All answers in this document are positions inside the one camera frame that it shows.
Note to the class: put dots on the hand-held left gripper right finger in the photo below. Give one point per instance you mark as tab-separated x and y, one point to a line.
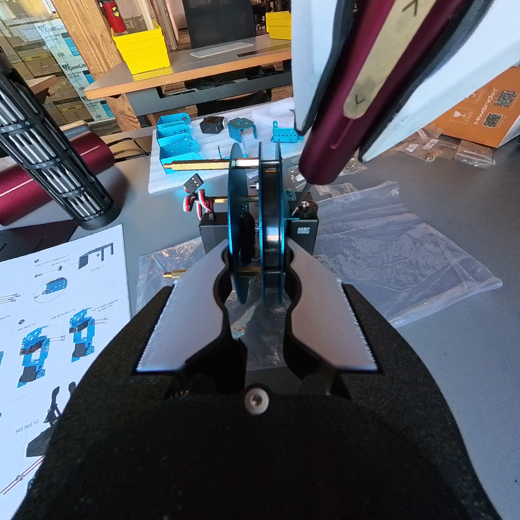
329	321

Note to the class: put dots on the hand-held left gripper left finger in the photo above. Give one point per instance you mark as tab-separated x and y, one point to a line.
183	321

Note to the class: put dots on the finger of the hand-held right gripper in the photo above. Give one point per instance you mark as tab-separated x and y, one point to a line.
313	61
447	93

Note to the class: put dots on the magenta electric screwdriver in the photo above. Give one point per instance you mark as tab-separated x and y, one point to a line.
337	142

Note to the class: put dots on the blue disc robot base assembly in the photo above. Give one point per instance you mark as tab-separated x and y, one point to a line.
270	227

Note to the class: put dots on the grey desk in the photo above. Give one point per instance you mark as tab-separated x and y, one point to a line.
447	243

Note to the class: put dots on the orange cardboard box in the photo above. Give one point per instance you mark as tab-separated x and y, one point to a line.
479	118

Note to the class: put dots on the small yellow storage bin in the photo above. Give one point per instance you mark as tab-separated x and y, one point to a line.
278	26

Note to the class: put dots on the pile of small screw bags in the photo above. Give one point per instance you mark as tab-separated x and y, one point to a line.
471	154

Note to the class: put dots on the printed instruction sheet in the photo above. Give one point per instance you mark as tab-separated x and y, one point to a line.
109	284

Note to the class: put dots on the clear plastic bag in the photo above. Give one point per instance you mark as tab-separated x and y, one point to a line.
386	252

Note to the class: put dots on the white keyboard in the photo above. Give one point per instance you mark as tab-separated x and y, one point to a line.
219	49

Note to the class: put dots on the black monitor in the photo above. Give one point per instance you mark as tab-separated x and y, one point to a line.
219	20

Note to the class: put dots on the black servo motor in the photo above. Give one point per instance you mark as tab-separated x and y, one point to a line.
211	125

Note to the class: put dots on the wooden top background table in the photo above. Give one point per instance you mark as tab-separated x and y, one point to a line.
183	69

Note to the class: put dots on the white foam sheet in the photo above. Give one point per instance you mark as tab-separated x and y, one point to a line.
207	140

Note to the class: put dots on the black flat tray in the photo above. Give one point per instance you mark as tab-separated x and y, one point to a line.
32	241

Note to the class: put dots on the large yellow storage bin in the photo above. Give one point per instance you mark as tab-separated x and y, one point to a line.
142	53

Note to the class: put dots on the red fire extinguisher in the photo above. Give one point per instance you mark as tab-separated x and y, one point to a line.
115	16

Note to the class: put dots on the black screwdriver bit holder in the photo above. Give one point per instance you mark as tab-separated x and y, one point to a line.
53	162

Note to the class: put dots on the magenta cylindrical case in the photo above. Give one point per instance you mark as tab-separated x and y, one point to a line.
20	195

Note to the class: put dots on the wooden pillar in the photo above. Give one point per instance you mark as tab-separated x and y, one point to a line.
85	40

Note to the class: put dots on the blue perforated L bracket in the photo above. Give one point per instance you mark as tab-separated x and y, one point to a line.
286	134

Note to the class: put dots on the teal perforated bracket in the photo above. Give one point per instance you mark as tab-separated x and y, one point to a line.
239	128

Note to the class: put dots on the small blue U bracket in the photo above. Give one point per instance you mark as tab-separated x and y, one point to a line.
219	153

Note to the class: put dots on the large blue U bracket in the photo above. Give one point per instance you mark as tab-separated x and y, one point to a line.
170	122
174	152

